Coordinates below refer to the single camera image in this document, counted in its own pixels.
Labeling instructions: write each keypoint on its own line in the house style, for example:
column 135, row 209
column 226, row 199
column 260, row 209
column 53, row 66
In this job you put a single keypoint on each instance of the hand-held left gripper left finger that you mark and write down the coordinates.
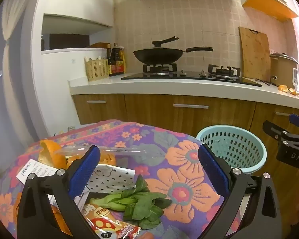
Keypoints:
column 84, row 171

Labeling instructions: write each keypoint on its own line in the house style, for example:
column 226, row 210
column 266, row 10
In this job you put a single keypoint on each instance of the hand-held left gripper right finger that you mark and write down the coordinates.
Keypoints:
column 213, row 171

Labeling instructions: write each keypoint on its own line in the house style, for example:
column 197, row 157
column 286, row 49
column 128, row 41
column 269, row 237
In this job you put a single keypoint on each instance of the light blue plastic basket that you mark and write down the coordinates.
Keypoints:
column 229, row 144

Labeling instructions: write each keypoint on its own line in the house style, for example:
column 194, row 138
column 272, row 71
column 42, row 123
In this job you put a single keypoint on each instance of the orange snack packet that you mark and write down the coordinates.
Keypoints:
column 102, row 219

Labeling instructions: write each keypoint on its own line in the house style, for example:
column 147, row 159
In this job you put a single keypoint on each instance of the orange and white packet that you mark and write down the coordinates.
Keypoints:
column 59, row 219

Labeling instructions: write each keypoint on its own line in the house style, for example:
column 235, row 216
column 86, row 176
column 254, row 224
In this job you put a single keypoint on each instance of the orange peel piece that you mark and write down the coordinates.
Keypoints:
column 282, row 88
column 294, row 92

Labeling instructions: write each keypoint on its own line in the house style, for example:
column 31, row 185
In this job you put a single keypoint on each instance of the white dotted wrapper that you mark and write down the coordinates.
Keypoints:
column 114, row 179

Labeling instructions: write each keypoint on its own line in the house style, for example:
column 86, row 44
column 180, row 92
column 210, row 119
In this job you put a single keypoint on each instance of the floral printed tablecloth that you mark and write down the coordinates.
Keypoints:
column 184, row 159

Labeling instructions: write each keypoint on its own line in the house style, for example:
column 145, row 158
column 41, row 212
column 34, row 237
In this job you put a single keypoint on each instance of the large orange peel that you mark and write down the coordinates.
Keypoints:
column 49, row 154

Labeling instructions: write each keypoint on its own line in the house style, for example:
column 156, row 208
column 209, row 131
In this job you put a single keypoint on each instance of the clear plastic bag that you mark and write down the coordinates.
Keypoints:
column 124, row 151

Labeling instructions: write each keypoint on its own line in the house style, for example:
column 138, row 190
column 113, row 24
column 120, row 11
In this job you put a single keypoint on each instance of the white printed paper slip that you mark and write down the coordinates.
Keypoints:
column 37, row 170

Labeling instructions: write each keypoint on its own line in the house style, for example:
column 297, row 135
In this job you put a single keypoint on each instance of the beige rice cooker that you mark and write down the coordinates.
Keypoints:
column 281, row 69

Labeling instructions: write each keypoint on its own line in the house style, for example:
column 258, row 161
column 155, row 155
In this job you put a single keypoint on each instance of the green bok choy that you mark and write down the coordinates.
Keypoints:
column 139, row 204

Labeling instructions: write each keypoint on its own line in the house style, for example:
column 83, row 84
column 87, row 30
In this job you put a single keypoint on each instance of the wooden cutting board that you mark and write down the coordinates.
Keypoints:
column 254, row 54

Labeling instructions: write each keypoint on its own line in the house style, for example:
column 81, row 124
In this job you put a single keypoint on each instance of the wooden base cabinet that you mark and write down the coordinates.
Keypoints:
column 152, row 109

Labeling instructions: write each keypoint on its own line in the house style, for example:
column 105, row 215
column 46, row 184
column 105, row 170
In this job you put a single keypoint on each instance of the black gas stove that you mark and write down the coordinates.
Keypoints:
column 189, row 77

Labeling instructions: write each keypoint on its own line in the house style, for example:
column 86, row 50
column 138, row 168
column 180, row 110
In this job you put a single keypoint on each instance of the white kitchen countertop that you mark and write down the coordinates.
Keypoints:
column 164, row 87

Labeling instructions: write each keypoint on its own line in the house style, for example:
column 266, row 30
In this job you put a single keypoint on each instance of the woven utensil holder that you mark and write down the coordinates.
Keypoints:
column 97, row 69

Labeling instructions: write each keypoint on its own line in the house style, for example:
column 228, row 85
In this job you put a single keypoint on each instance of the dark sauce bottle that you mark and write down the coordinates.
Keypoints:
column 111, row 64

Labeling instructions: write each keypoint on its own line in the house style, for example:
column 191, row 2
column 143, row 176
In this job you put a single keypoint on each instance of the red label sauce bottle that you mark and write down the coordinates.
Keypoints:
column 118, row 64

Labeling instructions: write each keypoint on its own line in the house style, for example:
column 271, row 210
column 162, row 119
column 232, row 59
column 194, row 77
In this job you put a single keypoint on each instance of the yellow oil bottle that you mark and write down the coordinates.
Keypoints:
column 124, row 62

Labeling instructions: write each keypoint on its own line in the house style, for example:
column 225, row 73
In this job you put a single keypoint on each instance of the white curtain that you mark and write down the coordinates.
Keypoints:
column 15, row 67

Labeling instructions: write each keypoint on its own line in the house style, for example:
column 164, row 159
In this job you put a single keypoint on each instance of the black wok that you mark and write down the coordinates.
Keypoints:
column 157, row 56

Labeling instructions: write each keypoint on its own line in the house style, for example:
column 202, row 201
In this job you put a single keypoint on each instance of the orange wall cabinet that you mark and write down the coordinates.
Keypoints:
column 269, row 2

